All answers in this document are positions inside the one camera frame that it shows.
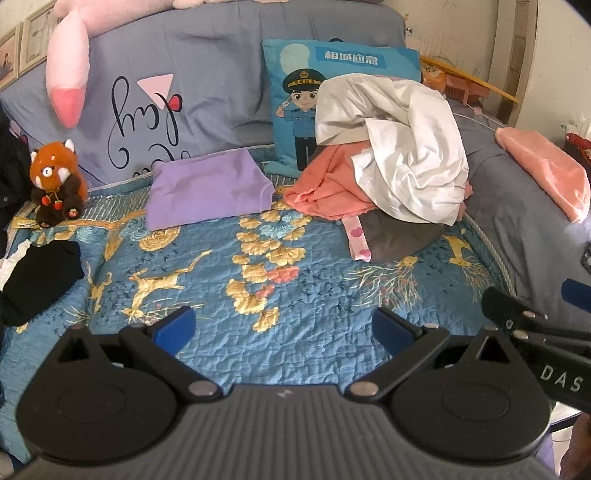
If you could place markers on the grey-blue bed sheet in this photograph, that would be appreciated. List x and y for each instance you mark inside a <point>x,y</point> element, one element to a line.
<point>517,207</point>

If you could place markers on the blue quilt with gold print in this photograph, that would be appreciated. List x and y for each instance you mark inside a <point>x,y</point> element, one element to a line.
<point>300,277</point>

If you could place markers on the pink towel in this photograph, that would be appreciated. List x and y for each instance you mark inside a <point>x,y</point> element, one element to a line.
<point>549,170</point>

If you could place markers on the red panda plush toy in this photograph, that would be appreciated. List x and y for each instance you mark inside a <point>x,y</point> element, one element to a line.
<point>54,182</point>

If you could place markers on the grey garment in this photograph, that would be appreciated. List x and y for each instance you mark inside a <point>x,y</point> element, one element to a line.
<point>397,237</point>

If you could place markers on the coral orange garment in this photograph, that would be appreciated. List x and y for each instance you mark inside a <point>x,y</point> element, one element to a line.
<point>330,184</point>

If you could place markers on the black folded garment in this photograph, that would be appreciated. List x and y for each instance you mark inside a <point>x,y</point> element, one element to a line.
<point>39,281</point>

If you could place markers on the white garment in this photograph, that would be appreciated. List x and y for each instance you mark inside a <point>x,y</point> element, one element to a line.
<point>411,147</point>

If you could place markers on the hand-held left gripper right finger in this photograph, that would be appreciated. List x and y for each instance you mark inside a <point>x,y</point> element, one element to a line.
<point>388,330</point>

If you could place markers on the framed picture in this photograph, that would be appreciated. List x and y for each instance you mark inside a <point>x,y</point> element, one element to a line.
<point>39,34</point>
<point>9,60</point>

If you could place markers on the person's right forearm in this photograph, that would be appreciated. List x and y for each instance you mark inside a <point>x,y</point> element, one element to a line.
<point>579,447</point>

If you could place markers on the dark clothes pile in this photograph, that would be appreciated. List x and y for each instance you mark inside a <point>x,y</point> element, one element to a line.
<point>11,184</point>

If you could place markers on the yellow stick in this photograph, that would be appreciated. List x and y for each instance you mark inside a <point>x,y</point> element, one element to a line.
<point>480,83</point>

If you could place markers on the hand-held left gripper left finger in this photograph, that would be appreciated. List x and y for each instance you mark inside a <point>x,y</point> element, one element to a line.
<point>178,326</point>

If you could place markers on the purple folded garment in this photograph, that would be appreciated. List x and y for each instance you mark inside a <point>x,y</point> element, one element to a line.
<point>207,189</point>

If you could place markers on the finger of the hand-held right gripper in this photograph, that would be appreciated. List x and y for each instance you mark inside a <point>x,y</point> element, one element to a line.
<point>503,307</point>
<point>577,295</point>

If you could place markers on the grey-blue pillow with script print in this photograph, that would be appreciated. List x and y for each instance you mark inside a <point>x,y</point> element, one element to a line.
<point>194,97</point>

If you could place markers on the pink plush toy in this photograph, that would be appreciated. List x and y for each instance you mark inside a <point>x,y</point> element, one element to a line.
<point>69,78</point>

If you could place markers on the blue cartoon cushion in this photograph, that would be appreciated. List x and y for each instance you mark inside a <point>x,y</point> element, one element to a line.
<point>295,101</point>

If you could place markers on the orange basket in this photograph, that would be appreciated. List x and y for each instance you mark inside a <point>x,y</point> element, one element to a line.
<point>455,81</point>

